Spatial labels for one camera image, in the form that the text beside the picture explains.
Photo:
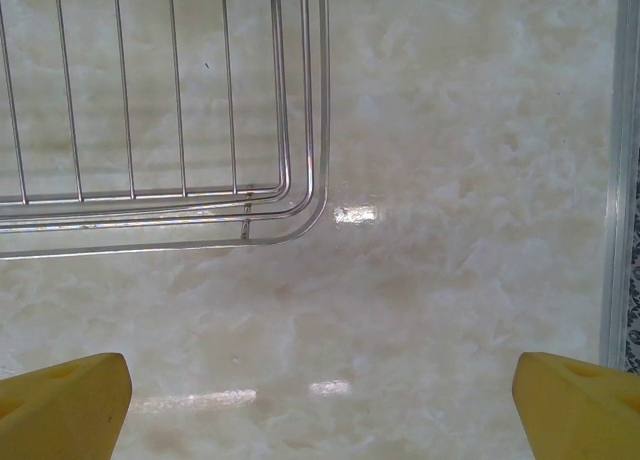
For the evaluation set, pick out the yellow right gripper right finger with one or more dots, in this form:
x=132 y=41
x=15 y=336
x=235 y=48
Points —
x=585 y=420

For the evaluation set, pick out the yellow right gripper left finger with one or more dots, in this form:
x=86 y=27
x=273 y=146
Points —
x=60 y=415

